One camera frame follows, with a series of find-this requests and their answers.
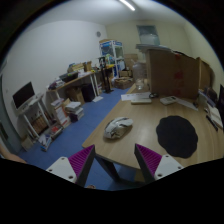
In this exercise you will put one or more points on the open white notebook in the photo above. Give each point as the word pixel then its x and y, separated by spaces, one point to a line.
pixel 215 115

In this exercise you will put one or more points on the black computer monitor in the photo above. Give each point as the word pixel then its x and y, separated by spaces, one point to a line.
pixel 23 95

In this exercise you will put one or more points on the black marker pen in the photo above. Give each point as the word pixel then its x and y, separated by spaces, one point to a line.
pixel 212 122

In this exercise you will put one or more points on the white remote control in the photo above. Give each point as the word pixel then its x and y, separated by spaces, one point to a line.
pixel 168 100

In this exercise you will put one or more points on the stack of books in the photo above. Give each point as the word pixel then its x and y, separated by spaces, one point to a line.
pixel 74 110

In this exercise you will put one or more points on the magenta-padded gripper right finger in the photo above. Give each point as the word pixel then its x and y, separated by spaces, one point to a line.
pixel 166 165

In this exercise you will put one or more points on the round wall clock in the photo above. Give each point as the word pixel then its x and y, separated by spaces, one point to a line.
pixel 98 34

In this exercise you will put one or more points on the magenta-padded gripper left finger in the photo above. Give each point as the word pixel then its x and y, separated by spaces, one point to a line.
pixel 63 166

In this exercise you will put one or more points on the white and grey computer mouse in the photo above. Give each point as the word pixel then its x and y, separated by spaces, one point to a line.
pixel 117 127

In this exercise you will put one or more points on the tall black stand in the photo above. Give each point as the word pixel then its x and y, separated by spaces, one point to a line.
pixel 106 76

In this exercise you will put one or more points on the white metal rack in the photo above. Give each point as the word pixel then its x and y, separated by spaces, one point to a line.
pixel 33 113

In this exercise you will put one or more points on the black box under desk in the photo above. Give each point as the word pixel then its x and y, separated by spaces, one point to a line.
pixel 88 92

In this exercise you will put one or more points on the flat white slim box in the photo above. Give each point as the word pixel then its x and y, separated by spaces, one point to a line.
pixel 141 101

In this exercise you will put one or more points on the clear plastic water jug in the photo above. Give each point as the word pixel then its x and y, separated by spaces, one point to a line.
pixel 139 75

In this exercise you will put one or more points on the large brown cardboard box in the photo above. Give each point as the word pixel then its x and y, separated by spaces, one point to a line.
pixel 173 73

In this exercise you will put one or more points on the cluttered wooden desk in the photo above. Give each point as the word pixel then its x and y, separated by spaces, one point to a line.
pixel 75 80

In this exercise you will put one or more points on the brown cardboard box under desk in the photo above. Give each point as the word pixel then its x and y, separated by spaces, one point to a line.
pixel 76 96

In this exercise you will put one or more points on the black scalloped round mouse pad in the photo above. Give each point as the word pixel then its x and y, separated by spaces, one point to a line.
pixel 176 136

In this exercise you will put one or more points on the ceiling tube light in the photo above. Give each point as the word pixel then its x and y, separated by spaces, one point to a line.
pixel 127 5

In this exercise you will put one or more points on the white paper sheet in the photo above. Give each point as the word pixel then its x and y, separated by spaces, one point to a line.
pixel 133 96
pixel 186 104

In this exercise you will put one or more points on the blue and white display cabinet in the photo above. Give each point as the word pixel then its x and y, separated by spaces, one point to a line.
pixel 111 53

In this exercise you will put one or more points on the open cardboard box on floor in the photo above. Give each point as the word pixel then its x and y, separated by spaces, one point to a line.
pixel 124 83

